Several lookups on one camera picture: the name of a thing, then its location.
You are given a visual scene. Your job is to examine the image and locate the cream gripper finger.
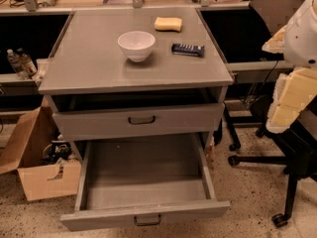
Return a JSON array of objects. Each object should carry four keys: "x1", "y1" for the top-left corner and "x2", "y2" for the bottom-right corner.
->
[
  {"x1": 262, "y1": 26, "x2": 286, "y2": 54},
  {"x1": 265, "y1": 67, "x2": 317, "y2": 133}
]

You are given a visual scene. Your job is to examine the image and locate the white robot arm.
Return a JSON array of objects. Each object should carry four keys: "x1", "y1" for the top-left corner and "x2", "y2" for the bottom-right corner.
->
[{"x1": 262, "y1": 0, "x2": 317, "y2": 134}]

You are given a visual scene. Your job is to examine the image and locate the grey drawer cabinet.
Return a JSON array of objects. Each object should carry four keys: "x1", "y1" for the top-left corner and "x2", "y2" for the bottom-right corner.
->
[{"x1": 38, "y1": 6, "x2": 234, "y2": 151}]

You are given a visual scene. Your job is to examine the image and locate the grey open bottom drawer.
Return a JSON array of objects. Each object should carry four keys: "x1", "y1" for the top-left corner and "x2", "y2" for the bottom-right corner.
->
[{"x1": 60, "y1": 134, "x2": 230, "y2": 231}]

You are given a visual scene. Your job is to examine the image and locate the black office chair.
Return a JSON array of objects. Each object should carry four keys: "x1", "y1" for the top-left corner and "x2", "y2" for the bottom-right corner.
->
[{"x1": 223, "y1": 0, "x2": 317, "y2": 229}]

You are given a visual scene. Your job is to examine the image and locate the yellow sponge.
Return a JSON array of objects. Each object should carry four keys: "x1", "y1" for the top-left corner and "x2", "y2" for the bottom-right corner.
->
[{"x1": 155, "y1": 17, "x2": 182, "y2": 32}]

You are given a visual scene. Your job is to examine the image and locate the white ceramic bowl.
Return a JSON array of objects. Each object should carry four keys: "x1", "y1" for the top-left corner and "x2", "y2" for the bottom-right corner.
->
[{"x1": 117, "y1": 31, "x2": 156, "y2": 62}]

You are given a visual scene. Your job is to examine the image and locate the dark plastic bottle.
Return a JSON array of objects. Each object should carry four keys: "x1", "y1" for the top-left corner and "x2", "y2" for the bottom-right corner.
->
[{"x1": 17, "y1": 48, "x2": 37, "y2": 76}]

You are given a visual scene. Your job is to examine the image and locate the clear plastic bottle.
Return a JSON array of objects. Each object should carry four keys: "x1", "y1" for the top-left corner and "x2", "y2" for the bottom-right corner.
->
[{"x1": 7, "y1": 49, "x2": 29, "y2": 80}]

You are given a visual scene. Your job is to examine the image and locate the brown cardboard box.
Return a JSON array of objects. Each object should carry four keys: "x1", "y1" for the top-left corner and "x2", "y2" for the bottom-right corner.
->
[{"x1": 0, "y1": 99, "x2": 81, "y2": 201}]

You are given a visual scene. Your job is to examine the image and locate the black cables in box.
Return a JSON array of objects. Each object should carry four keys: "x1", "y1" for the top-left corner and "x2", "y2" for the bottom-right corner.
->
[{"x1": 42, "y1": 140, "x2": 73, "y2": 166}]

